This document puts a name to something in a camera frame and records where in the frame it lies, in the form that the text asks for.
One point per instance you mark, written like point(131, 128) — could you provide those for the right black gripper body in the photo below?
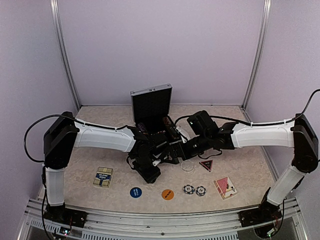
point(188, 153)

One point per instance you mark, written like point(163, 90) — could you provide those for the aluminium poker chip case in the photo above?
point(150, 105)

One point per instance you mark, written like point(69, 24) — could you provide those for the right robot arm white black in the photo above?
point(296, 133)

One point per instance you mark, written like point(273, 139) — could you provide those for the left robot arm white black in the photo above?
point(128, 192)

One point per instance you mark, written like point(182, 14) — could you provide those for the black dice row in case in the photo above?
point(158, 132)

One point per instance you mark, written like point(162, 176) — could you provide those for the clear round dealer button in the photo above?
point(187, 166)

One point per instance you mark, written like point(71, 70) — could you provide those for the chip row in case back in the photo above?
point(170, 129)

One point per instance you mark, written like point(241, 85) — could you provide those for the chip row in case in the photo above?
point(142, 128)
point(170, 129)

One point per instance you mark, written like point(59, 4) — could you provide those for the chip row in case front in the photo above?
point(142, 128)

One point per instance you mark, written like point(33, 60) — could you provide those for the black pink triangular button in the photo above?
point(207, 164)

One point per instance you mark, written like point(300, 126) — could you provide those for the blue white poker chip stack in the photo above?
point(188, 189)

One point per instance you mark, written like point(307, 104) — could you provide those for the orange big blind button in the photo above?
point(167, 194)

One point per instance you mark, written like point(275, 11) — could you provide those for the blue small blind button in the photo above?
point(135, 192)

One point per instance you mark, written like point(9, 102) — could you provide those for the red playing card deck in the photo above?
point(225, 187)

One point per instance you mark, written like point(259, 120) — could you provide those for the blue playing card box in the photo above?
point(103, 177)

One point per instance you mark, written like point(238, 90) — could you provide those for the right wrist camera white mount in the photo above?
point(184, 135)

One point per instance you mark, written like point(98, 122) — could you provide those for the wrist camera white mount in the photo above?
point(184, 135)
point(156, 162)

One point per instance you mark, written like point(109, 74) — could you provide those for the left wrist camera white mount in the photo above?
point(156, 162)

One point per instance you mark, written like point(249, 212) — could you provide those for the aluminium front rail frame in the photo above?
point(112, 225)

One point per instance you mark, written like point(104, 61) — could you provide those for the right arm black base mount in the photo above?
point(254, 216)

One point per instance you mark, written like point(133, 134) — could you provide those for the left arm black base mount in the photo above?
point(66, 216)

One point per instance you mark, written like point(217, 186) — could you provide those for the right aluminium corner post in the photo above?
point(258, 53)

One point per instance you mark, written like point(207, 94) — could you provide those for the aluminium corner post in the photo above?
point(54, 5)
point(258, 53)

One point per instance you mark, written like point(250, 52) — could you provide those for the left aluminium corner post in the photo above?
point(54, 5)

